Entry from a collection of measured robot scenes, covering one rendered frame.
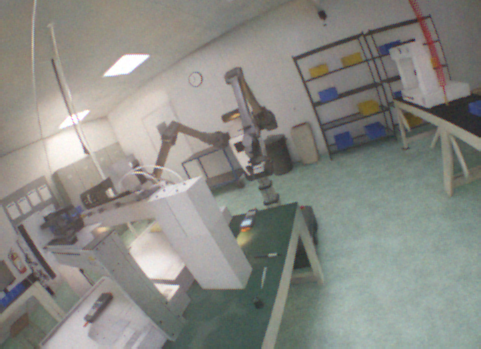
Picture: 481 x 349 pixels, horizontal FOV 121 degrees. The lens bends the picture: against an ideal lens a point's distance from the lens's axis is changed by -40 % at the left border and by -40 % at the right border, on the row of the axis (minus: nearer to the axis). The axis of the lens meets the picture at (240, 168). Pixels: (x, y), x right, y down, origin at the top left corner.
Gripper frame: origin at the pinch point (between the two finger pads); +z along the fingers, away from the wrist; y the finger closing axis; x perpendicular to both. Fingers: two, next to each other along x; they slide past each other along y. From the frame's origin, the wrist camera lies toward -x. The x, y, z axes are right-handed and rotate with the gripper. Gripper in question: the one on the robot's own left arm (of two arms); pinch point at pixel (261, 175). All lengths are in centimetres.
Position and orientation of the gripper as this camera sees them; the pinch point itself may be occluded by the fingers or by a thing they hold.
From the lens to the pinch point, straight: 119.2
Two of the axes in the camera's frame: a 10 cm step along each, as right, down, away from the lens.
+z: 2.1, 9.5, -2.2
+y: 8.7, -2.8, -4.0
